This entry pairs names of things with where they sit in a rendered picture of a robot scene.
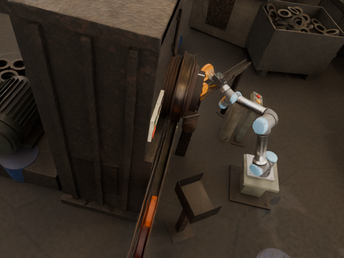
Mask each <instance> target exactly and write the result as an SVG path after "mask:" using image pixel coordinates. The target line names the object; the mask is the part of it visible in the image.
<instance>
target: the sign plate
mask: <svg viewBox="0 0 344 258"><path fill-rule="evenodd" d="M163 95H164V90H161V92H160V95H159V97H158V100H157V103H156V106H155V109H154V112H153V115H152V118H151V120H150V125H149V132H148V139H147V141H148V142H151V140H152V137H153V133H154V130H155V127H156V124H157V121H158V118H159V115H160V112H161V106H162V105H161V102H162V98H163ZM159 107H160V111H159ZM158 111H159V114H158ZM156 117H157V121H156V124H155V120H156Z"/></svg>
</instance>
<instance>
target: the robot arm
mask: <svg viewBox="0 0 344 258"><path fill-rule="evenodd" d="M220 73H221V72H218V73H216V74H215V73H214V69H211V70H208V71H207V72H206V75H207V78H208V80H209V81H210V82H212V83H213V84H214V85H212V86H210V89H216V88H219V89H220V91H221V92H222V93H223V94H224V97H223V98H222V100H220V102H219V107H220V108H222V109H225V108H226V107H227V106H228V105H230V104H232V103H234V102H235V103H237V104H239V105H241V106H243V107H244V108H246V109H248V110H250V111H252V112H254V113H256V114H258V115H259V116H261V117H259V118H257V119H256V120H255V121H254V122H253V125H252V127H253V129H254V131H255V133H256V146H255V157H253V159H252V164H250V166H249V169H250V171H251V172H252V173H253V174H254V175H256V176H260V177H262V178H266V177H268V176H269V175H270V173H271V169H272V167H273V165H274V164H275V163H276V161H277V156H276V154H275V153H273V152H270V151H266V150H267V141H268V136H269V135H270V133H271V128H272V127H274V126H275V125H276V124H277V122H278V116H277V114H276V113H275V112H274V111H273V110H271V109H269V108H265V107H263V106H261V105H259V104H257V103H255V102H253V101H251V100H249V99H247V98H245V97H243V96H242V94H241V93H240V92H234V91H233V90H232V89H231V88H230V87H229V86H228V85H227V84H226V83H227V81H226V80H225V79H224V78H223V77H224V76H223V75H221V74H220Z"/></svg>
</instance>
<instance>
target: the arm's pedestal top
mask: <svg viewBox="0 0 344 258"><path fill-rule="evenodd" d="M273 174H274V181H273V182H271V181H267V180H263V179H258V178H254V177H250V176H247V155H246V154H244V155H243V185H246V186H250V187H254V188H259V189H263V190H267V191H271V192H276V193H278V192H279V185H278V175H277V164H276V163H275V164H274V165H273Z"/></svg>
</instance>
